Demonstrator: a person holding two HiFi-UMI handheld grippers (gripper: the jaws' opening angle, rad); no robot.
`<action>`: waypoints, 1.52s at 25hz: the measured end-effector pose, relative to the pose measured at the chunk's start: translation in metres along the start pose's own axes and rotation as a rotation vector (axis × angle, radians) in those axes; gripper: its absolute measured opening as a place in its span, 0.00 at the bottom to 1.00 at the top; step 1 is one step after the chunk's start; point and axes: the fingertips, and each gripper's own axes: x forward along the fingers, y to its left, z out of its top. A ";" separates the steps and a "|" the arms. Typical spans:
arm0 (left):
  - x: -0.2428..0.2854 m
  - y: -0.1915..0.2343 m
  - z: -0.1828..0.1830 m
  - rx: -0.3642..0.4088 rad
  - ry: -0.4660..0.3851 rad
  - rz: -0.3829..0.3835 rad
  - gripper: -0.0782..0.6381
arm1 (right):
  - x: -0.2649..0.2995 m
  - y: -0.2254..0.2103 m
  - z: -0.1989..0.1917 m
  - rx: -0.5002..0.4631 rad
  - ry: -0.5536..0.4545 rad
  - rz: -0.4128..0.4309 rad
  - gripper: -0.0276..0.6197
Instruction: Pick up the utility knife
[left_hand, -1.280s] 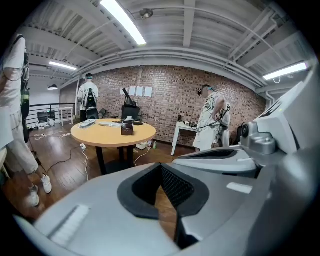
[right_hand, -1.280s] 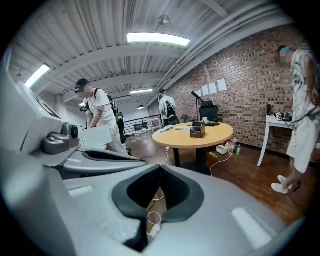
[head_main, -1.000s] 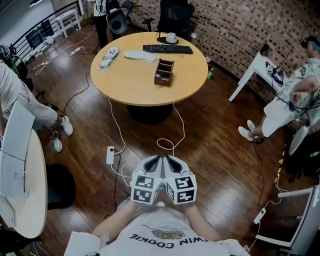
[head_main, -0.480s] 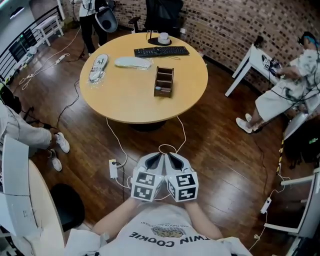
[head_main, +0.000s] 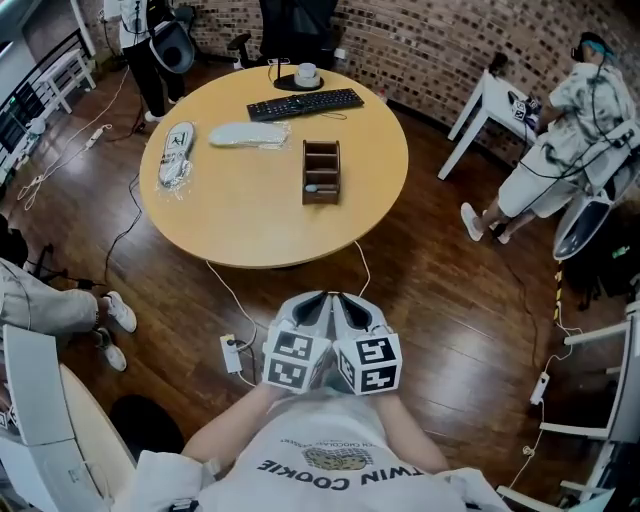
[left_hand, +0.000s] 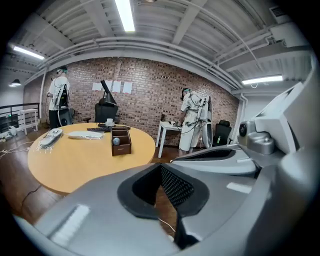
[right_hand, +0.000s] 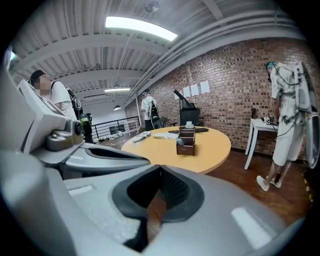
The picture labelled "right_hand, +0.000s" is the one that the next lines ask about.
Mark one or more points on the large ceiling light panel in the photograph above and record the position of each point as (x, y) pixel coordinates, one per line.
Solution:
(140, 26)

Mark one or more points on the white side table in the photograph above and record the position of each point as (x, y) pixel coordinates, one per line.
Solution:
(260, 125)

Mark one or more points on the brown wooden organizer box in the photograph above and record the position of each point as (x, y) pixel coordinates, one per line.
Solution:
(186, 145)

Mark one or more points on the white paper sheets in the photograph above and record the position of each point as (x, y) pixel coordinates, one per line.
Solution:
(165, 135)

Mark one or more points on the black pendant lamp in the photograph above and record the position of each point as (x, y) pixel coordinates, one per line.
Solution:
(117, 107)

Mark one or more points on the white cup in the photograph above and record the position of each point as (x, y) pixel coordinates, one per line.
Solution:
(189, 124)

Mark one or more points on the small ceiling light panel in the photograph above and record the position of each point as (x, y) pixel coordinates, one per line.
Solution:
(117, 90)

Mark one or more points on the black keyboard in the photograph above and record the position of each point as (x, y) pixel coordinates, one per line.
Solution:
(190, 130)

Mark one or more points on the white wall paper sheet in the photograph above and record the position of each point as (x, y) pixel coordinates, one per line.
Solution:
(205, 86)
(186, 92)
(194, 90)

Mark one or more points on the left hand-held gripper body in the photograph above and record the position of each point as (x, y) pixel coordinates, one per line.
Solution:
(32, 120)

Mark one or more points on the black metal railing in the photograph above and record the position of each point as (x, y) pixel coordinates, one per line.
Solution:
(115, 125)

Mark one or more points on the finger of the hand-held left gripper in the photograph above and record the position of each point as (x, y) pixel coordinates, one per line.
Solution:
(100, 168)
(112, 153)

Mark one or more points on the round yellow table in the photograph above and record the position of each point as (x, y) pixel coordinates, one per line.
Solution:
(207, 150)

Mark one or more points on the dark bottle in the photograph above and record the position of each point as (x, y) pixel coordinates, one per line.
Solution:
(253, 113)

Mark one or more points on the white rounded appliance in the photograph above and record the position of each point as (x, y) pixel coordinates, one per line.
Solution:
(313, 140)

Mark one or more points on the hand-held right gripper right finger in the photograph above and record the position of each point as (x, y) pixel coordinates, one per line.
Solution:
(215, 215)

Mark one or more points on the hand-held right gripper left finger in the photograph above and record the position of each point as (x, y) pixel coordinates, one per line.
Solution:
(82, 215)

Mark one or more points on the white metal rack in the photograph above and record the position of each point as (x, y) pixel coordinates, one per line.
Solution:
(132, 127)

